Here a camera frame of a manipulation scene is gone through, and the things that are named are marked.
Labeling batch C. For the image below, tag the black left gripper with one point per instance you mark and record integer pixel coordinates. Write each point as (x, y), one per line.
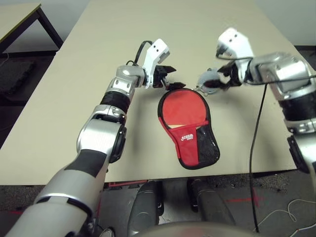
(159, 77)

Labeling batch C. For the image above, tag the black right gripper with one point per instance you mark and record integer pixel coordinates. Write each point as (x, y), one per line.
(233, 76)

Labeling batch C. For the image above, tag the red ping-pong paddle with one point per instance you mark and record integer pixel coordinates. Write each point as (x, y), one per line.
(182, 108)

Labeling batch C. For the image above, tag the red black paddle case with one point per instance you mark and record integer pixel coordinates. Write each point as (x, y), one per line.
(187, 148)

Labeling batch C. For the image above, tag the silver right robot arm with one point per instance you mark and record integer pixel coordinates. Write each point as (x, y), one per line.
(291, 81)

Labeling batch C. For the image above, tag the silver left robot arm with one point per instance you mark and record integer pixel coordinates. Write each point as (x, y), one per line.
(98, 133)

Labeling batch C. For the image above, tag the dark robot right leg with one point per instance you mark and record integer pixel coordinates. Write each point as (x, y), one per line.
(212, 205)

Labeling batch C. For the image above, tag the dark robot leg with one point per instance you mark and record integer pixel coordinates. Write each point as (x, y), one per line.
(144, 209)
(212, 205)

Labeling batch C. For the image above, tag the dark robot left leg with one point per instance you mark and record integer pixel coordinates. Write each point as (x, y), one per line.
(144, 209)

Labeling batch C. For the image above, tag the grey robot torso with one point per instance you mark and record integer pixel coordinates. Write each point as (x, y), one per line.
(197, 230)

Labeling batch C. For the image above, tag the black foam floor mat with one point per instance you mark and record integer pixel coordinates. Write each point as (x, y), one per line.
(14, 76)

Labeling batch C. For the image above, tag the beige side table black legs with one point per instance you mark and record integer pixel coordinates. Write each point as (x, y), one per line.
(14, 19)

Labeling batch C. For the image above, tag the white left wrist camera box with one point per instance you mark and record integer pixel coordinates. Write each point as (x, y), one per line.
(155, 51)

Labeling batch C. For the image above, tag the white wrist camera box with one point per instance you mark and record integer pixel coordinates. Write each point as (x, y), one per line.
(234, 43)
(155, 51)

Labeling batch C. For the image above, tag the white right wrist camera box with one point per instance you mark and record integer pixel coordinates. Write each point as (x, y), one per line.
(234, 43)

